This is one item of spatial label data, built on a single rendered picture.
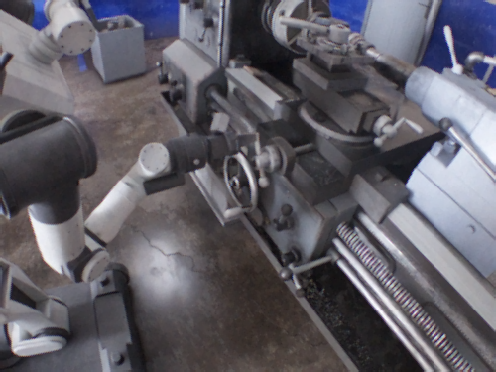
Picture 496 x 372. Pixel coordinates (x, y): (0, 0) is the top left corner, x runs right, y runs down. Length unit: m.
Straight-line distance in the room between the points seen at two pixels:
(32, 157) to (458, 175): 0.87
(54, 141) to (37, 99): 0.11
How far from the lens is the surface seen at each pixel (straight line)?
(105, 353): 1.29
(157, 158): 0.68
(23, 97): 0.51
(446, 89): 0.89
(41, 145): 0.43
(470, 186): 0.86
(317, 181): 0.80
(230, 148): 0.73
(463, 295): 0.84
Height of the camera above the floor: 1.39
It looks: 43 degrees down
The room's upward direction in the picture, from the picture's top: 7 degrees clockwise
